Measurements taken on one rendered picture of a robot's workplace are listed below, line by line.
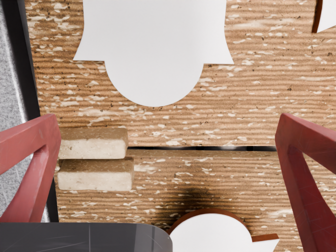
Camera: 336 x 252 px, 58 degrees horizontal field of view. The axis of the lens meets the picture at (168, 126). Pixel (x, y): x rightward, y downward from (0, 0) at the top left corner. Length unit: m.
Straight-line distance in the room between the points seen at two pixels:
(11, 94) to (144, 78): 0.12
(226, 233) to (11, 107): 0.21
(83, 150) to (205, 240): 0.12
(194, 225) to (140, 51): 0.14
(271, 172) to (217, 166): 0.05
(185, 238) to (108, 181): 0.08
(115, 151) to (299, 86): 0.15
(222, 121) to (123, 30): 0.11
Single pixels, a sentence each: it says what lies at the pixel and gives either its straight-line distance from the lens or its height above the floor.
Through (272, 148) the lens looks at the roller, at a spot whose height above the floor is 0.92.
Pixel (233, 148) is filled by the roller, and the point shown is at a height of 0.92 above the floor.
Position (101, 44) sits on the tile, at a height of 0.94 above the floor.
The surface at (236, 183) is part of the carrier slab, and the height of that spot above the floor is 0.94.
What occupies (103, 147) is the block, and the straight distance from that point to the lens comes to 0.23.
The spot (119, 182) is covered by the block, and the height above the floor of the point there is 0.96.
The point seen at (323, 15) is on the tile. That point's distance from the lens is 0.26.
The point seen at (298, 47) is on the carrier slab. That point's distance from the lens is 0.26.
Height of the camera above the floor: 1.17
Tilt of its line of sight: 70 degrees down
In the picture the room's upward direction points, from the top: 174 degrees clockwise
